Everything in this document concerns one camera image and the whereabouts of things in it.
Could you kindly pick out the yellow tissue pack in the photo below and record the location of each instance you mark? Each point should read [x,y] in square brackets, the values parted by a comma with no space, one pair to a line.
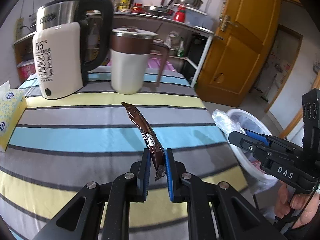
[12,106]

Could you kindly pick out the brown white lidded mug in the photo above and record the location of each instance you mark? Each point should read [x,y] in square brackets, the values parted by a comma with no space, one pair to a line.
[130,51]

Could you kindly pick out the crumpled clear plastic bag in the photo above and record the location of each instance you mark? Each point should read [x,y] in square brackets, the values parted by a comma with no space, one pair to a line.
[225,123]

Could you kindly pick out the white trash bin with bag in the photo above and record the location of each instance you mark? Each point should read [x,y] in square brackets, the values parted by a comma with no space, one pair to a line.
[258,181]

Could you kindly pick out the striped tablecloth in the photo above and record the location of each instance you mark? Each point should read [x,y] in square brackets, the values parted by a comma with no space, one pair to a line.
[58,146]

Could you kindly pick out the wall power strip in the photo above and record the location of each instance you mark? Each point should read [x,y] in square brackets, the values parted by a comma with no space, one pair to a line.
[18,28]

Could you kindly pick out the right hand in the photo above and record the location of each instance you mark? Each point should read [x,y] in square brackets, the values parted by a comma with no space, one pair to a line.
[283,206]

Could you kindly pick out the pink storage box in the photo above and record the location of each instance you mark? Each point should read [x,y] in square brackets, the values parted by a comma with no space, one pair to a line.
[155,63]

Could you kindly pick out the sauce bottle yellow label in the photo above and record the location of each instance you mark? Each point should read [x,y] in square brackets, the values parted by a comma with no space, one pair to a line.
[123,5]

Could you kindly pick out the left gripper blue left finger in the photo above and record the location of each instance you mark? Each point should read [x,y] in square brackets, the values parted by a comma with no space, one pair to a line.
[143,176]

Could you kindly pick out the clear plastic container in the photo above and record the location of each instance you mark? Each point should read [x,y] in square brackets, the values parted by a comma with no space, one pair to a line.
[198,18]

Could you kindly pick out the frying pan on shelf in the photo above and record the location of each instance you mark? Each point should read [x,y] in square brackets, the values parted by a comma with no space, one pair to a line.
[162,10]

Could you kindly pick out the metal door handle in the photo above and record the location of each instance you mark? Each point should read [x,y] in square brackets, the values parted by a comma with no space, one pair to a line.
[226,21]

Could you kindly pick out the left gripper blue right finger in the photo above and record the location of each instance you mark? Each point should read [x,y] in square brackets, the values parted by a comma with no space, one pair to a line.
[174,171]

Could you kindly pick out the wooden door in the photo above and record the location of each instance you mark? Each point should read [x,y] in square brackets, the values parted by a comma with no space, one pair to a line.
[237,55]

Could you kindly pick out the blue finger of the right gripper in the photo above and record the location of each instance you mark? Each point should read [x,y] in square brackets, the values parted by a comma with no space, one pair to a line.
[261,137]

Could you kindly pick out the red jar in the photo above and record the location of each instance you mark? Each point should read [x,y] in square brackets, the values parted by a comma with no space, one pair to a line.
[137,8]

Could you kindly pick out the steel bowl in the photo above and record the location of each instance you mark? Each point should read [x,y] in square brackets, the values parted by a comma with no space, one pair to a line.
[195,4]

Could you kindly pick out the white steel electric kettle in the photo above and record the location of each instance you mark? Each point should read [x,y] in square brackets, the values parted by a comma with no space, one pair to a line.
[60,44]

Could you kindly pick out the brown coffee sachet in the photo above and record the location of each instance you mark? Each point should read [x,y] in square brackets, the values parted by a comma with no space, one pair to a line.
[149,136]

